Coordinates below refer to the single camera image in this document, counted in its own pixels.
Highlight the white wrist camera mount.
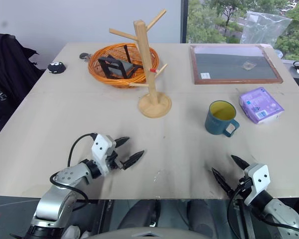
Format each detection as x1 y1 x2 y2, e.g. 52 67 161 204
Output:
91 133 117 177
243 163 270 206

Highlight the orange woven basket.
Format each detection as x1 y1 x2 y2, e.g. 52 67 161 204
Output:
87 42 161 89

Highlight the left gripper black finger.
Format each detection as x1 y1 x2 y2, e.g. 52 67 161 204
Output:
122 150 145 171
114 136 131 150

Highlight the black folding stand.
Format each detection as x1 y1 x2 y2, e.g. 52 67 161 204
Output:
98 44 144 80

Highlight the dark window frame post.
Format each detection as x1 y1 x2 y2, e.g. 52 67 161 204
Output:
180 0 189 44

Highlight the light grey curved body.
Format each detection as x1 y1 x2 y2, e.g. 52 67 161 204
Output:
88 226 216 239

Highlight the clear plastic bag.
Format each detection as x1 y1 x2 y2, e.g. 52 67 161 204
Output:
239 10 294 48

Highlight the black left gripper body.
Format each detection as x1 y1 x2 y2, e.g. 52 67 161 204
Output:
106 146 125 172

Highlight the wood-framed dark board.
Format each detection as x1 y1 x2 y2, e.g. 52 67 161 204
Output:
189 44 284 86

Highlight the blue mug yellow inside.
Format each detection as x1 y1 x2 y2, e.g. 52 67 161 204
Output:
204 100 240 138

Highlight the black fabric bag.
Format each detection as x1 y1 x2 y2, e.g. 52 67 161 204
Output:
0 33 44 120

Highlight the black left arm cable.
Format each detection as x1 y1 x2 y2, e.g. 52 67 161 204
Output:
49 133 98 213

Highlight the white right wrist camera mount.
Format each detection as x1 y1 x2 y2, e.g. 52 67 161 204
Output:
243 163 270 206

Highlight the dark rounded shape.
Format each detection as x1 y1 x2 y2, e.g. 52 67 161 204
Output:
186 199 218 238

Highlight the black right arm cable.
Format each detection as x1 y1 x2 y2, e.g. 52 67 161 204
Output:
226 183 299 239

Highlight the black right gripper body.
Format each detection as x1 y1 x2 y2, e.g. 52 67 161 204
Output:
228 174 253 203

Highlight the small clear plastic piece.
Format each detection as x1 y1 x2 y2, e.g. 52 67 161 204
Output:
241 60 257 71

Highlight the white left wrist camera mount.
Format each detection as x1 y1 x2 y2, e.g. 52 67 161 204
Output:
91 133 117 177

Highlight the black round plush toy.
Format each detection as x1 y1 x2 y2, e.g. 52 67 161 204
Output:
47 61 66 74

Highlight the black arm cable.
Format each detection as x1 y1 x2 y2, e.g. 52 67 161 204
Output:
226 183 299 239
49 133 98 213

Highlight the purple tissue pack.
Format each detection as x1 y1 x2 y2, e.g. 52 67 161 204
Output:
239 87 286 125

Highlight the wooden mug tree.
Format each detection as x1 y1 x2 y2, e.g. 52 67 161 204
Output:
109 8 172 119

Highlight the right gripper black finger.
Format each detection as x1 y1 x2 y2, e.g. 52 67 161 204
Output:
211 167 234 198
231 154 251 172

